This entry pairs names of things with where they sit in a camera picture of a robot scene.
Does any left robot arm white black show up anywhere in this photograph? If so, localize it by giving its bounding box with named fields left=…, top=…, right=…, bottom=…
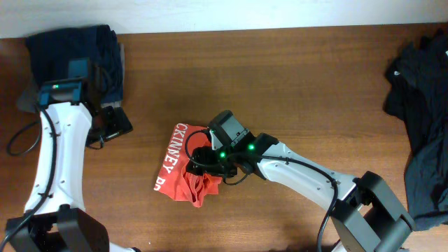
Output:
left=1, top=77, right=124, bottom=252

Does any grey garment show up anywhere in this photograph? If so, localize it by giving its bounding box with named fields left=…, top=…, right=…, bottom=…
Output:
left=16, top=43, right=125, bottom=113

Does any navy blue garment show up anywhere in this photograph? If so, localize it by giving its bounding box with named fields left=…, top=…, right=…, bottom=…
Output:
left=25, top=24, right=125, bottom=104

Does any pile of dark clothes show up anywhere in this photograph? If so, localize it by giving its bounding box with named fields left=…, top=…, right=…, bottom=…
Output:
left=383, top=29, right=447, bottom=231

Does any orange red printed t-shirt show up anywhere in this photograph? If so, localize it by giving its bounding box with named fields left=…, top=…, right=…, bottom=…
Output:
left=153, top=123, right=222, bottom=208

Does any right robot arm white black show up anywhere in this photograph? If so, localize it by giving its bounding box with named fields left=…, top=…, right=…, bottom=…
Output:
left=185, top=134, right=415, bottom=252

